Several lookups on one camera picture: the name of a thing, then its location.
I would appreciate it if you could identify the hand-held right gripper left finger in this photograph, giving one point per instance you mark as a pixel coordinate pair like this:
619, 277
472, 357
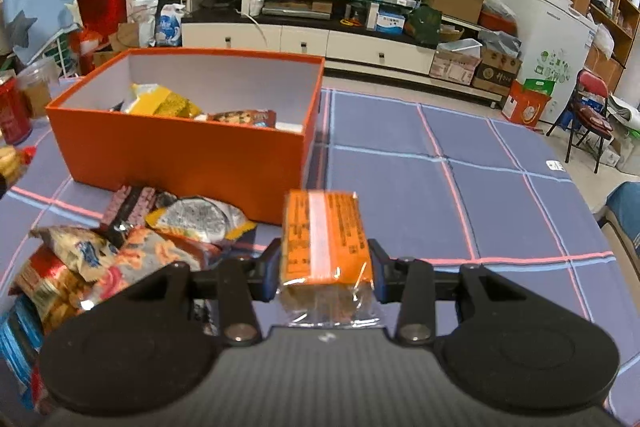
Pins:
272, 272

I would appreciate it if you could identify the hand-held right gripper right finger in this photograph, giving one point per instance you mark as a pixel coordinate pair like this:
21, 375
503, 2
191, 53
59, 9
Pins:
376, 274

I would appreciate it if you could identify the orange label rice cracker packet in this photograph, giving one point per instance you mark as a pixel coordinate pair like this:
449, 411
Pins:
325, 232

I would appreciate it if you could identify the orange cardboard box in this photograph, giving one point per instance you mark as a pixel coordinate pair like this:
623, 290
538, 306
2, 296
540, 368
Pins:
175, 157

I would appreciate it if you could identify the clear pale biscuit packet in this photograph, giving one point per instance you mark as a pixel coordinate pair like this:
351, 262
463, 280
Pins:
10, 164

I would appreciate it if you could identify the yellow edged silver snack packet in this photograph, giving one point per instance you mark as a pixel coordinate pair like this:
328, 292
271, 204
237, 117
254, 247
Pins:
200, 217

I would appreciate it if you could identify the blue plaid tablecloth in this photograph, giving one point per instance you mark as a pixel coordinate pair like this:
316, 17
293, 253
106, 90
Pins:
450, 207

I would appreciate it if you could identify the orange red snack packet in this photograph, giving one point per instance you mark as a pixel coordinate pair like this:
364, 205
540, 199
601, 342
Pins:
165, 257

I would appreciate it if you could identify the orange chocolate chip cookie packet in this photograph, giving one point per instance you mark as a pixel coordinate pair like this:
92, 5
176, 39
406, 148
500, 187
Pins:
240, 118

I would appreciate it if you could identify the red dates packet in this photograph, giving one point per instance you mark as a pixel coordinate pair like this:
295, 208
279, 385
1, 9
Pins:
127, 207

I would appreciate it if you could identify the gold snack packet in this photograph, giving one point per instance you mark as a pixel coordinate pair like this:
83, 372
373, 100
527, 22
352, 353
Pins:
165, 102

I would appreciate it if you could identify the small white tag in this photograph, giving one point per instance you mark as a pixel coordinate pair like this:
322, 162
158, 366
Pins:
555, 165

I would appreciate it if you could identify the white pink cardboard box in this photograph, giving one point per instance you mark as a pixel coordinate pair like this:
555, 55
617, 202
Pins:
455, 67

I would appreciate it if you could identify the orange gift bag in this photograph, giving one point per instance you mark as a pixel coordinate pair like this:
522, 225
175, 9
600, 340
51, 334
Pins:
527, 107

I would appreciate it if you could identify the dark brown cardboard box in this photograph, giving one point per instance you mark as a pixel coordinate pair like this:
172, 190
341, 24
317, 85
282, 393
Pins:
497, 74

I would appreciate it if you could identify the dark green bag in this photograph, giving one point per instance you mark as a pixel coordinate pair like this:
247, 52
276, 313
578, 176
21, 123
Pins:
424, 27

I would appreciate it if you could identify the blue striped cushion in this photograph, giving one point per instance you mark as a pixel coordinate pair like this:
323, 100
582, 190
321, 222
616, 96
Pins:
625, 217

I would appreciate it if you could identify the blue white powder bag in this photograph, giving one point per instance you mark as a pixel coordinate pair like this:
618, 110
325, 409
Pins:
169, 27

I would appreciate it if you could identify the open brown cardboard box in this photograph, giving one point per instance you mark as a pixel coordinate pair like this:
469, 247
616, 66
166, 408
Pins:
455, 2

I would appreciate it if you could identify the red folding chair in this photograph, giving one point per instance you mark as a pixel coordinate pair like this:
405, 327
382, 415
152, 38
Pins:
592, 82

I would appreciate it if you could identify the white washing machine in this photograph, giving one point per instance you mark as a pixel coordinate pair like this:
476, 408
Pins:
545, 32

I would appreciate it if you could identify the clear plastic cup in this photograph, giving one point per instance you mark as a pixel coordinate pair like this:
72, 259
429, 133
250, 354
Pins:
40, 87

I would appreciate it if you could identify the red drink can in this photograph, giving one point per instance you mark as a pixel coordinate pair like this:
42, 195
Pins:
12, 112

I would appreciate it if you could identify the red gift box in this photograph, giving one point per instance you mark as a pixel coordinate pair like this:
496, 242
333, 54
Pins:
102, 17

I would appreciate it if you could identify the blue star print cloth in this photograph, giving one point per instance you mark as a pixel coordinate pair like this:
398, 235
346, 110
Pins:
40, 2

